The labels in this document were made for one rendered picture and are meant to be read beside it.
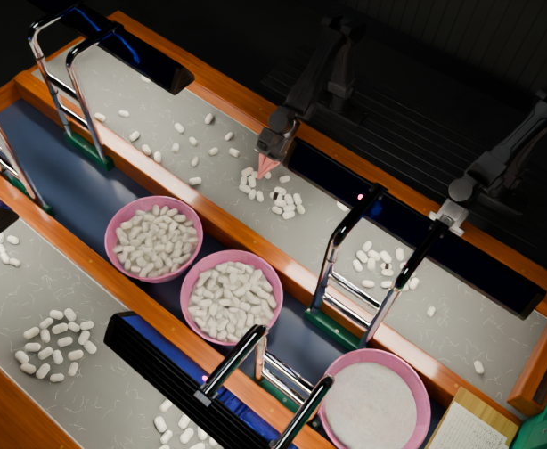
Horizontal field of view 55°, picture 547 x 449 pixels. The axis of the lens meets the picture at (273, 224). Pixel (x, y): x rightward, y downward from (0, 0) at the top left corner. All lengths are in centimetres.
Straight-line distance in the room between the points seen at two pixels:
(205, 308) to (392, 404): 53
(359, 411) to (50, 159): 121
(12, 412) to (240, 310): 57
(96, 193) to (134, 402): 68
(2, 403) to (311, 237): 87
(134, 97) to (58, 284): 70
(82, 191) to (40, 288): 36
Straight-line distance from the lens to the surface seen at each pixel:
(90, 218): 167
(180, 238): 151
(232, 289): 143
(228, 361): 95
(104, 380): 138
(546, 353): 142
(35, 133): 193
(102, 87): 192
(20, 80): 198
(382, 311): 118
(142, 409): 135
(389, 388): 138
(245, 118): 174
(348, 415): 135
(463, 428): 137
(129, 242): 153
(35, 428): 137
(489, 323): 152
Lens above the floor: 203
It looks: 58 degrees down
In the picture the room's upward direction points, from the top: 5 degrees clockwise
